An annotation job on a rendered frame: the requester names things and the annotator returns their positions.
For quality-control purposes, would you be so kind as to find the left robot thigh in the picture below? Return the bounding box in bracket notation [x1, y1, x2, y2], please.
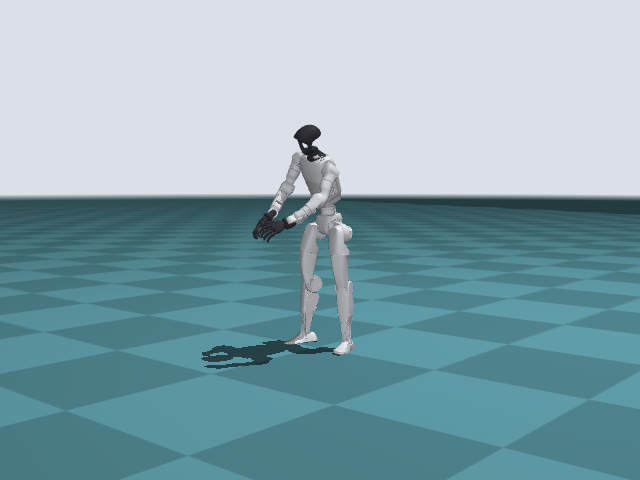
[329, 222, 353, 294]

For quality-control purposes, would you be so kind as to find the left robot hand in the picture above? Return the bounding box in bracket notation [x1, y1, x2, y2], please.
[259, 217, 296, 243]

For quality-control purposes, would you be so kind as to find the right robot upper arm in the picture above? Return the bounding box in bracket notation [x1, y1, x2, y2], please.
[281, 151, 303, 195]

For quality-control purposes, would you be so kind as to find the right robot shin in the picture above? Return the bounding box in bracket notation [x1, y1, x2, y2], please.
[300, 280, 319, 335]

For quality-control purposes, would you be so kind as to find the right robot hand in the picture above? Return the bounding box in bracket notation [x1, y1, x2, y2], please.
[253, 210, 277, 239]

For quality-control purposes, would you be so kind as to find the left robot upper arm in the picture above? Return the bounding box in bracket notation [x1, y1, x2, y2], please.
[316, 162, 339, 209]

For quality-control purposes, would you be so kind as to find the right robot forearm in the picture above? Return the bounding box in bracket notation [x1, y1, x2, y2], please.
[267, 181, 288, 220]

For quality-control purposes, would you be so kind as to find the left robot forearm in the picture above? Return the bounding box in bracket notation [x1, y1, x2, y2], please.
[286, 193, 323, 228]

